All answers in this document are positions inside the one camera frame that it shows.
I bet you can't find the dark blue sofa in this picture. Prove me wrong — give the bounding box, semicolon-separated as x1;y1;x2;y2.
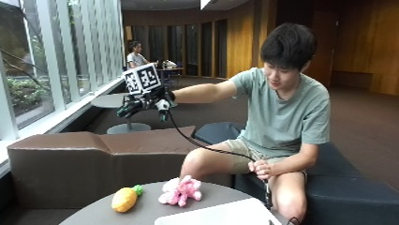
192;121;399;225

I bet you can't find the black cable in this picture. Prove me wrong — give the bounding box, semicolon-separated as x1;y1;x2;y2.
165;107;274;211

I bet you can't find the yellow pineapple plush toy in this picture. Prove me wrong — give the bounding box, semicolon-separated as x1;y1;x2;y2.
109;184;145;214

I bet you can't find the the person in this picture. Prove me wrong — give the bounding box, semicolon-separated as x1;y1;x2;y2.
172;22;331;225

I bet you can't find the white bag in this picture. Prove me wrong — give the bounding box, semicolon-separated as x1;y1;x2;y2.
161;59;178;70

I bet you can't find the pink plush toy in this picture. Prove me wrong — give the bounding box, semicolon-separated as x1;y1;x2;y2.
157;174;204;208

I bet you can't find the white marker cube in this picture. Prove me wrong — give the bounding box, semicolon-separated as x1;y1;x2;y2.
123;63;164;96

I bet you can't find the round white side table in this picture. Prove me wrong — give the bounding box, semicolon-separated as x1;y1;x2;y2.
89;92;153;136

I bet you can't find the brown leather bench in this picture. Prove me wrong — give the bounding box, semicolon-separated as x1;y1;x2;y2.
7;125;234;210

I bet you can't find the dark background table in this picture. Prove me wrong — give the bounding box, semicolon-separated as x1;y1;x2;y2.
155;66;185;85

